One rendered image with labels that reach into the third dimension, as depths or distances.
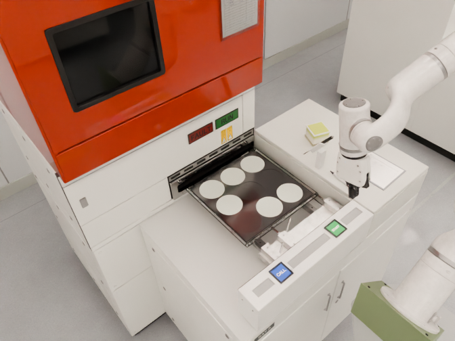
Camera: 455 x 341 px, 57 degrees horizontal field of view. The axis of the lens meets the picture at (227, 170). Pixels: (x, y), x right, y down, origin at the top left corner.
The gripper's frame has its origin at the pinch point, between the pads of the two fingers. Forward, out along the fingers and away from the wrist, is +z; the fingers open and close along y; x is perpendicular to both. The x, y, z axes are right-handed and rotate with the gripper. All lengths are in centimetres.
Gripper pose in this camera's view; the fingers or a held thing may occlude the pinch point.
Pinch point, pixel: (353, 191)
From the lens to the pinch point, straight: 138.5
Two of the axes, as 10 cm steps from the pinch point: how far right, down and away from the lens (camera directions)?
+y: 6.2, 3.7, -7.0
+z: 1.7, 8.0, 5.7
